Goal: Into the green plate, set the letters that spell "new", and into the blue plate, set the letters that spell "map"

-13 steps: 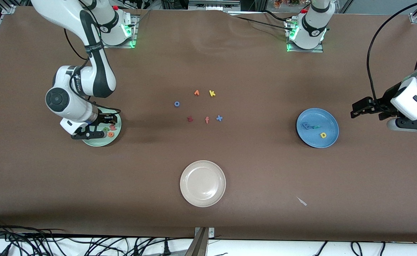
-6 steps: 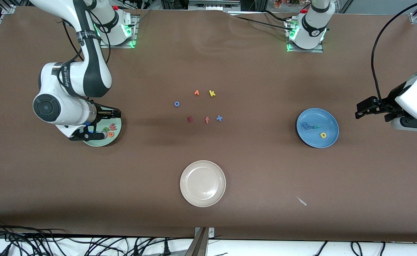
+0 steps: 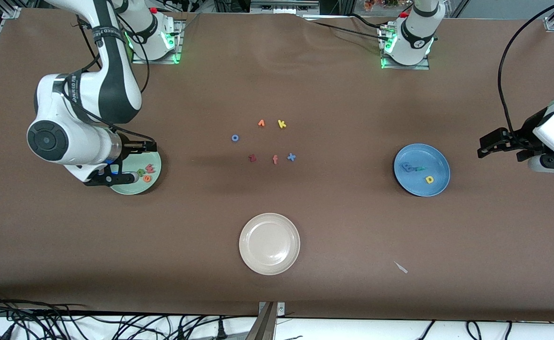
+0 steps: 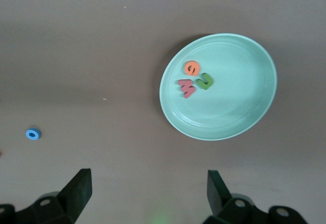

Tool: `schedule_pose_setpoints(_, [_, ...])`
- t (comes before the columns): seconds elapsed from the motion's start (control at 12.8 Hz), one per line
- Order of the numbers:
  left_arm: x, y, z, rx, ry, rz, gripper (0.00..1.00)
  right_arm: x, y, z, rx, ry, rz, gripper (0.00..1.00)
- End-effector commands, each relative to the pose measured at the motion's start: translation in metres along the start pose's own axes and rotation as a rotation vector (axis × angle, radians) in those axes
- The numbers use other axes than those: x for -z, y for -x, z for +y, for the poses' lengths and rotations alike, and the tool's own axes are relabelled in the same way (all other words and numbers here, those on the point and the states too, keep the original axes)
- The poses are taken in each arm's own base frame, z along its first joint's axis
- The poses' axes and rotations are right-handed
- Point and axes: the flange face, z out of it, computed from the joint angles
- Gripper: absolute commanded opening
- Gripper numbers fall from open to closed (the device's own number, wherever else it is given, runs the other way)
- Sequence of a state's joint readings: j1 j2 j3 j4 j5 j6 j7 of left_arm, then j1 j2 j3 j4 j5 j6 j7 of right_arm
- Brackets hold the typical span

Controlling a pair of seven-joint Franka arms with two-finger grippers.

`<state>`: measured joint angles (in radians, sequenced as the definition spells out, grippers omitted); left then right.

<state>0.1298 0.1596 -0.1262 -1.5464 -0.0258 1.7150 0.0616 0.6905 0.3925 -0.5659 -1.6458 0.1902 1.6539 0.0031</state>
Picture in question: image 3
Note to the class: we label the orange background clutter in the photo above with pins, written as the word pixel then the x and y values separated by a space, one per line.
pixel 380 4

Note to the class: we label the green plate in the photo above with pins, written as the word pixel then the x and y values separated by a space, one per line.
pixel 154 159

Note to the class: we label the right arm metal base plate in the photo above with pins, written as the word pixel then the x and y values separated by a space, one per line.
pixel 180 47

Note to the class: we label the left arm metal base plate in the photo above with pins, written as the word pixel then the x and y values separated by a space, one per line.
pixel 418 67

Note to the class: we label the blue foam letter m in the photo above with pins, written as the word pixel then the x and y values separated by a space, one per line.
pixel 406 167

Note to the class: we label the brown table cover mat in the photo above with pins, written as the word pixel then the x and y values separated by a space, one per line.
pixel 69 245

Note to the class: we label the metal camera post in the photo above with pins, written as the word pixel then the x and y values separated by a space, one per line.
pixel 263 328

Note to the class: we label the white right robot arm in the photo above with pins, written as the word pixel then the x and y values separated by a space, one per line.
pixel 47 139

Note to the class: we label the pink foam letter w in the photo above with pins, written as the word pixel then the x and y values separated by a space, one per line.
pixel 150 168

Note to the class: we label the black power plug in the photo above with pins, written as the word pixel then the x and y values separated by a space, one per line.
pixel 220 329

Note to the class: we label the small white paper scrap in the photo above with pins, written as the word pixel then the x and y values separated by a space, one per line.
pixel 401 267

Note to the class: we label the blue plate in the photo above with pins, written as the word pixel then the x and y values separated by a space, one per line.
pixel 421 186

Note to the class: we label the silver clamp bracket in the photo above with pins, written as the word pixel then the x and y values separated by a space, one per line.
pixel 281 308

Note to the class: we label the silver aluminium rail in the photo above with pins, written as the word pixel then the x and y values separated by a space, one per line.
pixel 284 5

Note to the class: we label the beige plate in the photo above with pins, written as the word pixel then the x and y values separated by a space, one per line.
pixel 269 243

